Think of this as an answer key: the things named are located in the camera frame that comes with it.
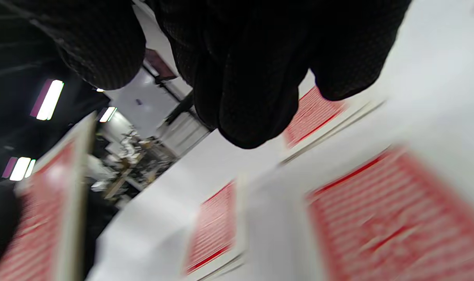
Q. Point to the card pile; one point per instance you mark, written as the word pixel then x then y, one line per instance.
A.
pixel 215 226
pixel 311 117

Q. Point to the stack of red-backed cards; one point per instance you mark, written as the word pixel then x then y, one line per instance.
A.
pixel 38 218

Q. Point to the person's left hand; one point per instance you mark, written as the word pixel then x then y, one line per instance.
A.
pixel 0 218

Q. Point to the red-backed playing card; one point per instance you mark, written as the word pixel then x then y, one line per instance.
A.
pixel 397 218

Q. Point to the person's right hand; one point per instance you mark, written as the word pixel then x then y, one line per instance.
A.
pixel 252 66

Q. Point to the white ceiling light bar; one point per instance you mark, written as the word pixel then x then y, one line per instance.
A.
pixel 107 114
pixel 49 99

